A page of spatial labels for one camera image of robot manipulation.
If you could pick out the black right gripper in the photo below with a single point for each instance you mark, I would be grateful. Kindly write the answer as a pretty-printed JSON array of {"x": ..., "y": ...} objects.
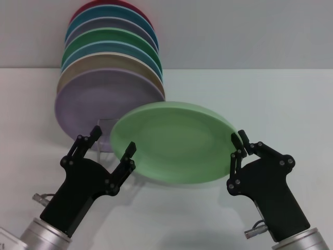
[{"x": 270, "y": 198}]

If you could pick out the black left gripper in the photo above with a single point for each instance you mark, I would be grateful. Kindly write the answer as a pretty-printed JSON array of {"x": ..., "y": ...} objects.
[{"x": 78, "y": 187}]

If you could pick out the light green plate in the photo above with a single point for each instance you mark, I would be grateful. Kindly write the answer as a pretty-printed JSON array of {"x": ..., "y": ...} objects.
[{"x": 171, "y": 145}]

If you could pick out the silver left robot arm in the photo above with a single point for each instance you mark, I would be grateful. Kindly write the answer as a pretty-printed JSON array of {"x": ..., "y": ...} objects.
[{"x": 44, "y": 237}]

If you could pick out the clear acrylic plate rack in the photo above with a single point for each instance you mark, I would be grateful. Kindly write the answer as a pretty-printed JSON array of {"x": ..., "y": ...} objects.
[{"x": 108, "y": 122}]

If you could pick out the lilac plate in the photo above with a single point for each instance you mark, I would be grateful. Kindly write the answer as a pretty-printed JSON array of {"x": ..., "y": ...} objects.
[{"x": 86, "y": 104}]

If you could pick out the tan beige plate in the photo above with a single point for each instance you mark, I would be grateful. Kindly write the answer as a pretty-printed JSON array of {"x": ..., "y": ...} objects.
[{"x": 104, "y": 61}]

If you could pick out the light blue plate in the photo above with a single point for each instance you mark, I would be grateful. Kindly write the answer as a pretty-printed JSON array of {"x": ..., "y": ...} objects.
[{"x": 104, "y": 47}]

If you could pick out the dark green plate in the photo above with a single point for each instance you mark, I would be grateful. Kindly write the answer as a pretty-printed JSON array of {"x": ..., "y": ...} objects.
[{"x": 109, "y": 35}]

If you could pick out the grey purple plate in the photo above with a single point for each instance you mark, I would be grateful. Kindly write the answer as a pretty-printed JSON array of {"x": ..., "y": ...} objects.
[{"x": 112, "y": 23}]

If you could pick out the deep blue plate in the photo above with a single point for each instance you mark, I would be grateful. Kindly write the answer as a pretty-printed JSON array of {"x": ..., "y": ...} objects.
[{"x": 109, "y": 11}]

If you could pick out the dark red plate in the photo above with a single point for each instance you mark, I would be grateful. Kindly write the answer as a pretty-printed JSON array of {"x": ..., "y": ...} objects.
[{"x": 80, "y": 9}]

